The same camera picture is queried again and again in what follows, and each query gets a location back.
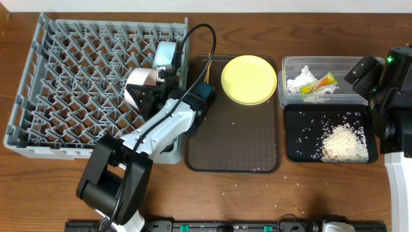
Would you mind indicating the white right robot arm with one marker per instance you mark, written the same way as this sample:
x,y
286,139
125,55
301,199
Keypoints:
x,y
387,88

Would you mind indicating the light blue bowl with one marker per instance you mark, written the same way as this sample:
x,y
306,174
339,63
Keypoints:
x,y
165,54

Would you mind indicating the black waste bin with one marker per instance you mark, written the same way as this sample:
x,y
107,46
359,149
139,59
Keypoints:
x,y
305,124

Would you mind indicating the dark brown serving tray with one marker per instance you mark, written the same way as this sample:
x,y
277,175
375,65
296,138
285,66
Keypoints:
x,y
234,138

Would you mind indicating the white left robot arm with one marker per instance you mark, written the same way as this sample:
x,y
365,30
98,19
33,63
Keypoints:
x,y
117,173

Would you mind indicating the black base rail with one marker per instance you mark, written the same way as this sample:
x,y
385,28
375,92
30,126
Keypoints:
x,y
168,226

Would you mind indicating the green orange snack wrapper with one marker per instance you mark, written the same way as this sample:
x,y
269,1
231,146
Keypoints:
x,y
322,83

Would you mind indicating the right wooden chopstick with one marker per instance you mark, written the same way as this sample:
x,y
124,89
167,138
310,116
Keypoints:
x,y
207,75

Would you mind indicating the grey dishwasher rack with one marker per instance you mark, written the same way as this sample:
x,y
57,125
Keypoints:
x,y
71,91

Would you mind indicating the white tissue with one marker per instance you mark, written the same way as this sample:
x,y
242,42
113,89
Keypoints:
x,y
293,86

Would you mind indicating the pile of rice waste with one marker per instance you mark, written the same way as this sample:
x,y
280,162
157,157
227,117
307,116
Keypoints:
x,y
344,143

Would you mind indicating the white pink bowl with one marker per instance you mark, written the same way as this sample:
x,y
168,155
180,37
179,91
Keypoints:
x,y
140,76

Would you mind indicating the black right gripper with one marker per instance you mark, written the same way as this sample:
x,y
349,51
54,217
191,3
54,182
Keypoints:
x,y
362,86

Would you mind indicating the yellow plate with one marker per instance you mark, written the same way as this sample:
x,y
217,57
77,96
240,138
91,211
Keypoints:
x,y
249,80

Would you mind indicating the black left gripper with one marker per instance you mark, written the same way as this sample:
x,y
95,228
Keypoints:
x,y
149,96

